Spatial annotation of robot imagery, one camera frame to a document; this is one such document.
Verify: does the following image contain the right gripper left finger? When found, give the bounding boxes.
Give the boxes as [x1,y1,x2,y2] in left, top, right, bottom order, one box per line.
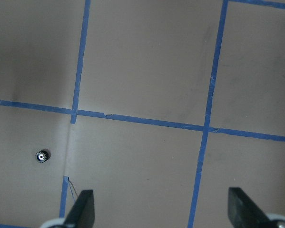
[63,190,95,228]

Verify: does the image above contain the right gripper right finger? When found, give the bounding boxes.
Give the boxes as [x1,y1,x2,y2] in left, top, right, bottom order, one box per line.
[227,187,271,228]

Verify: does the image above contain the black gear sideways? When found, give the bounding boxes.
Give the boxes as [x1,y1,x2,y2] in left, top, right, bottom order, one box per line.
[35,149,51,163]

